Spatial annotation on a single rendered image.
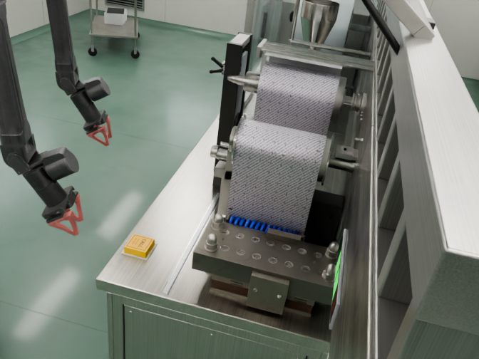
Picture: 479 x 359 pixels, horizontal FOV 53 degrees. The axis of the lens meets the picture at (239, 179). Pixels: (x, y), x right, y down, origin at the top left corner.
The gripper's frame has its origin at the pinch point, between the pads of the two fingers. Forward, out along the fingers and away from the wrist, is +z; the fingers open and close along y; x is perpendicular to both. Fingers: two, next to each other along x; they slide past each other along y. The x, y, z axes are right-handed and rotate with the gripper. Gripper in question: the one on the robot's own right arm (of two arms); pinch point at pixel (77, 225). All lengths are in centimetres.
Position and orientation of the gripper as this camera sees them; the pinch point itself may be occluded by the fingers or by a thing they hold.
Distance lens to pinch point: 135.3
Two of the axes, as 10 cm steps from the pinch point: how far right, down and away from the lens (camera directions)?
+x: -9.2, 3.6, 1.5
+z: 3.9, 7.7, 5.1
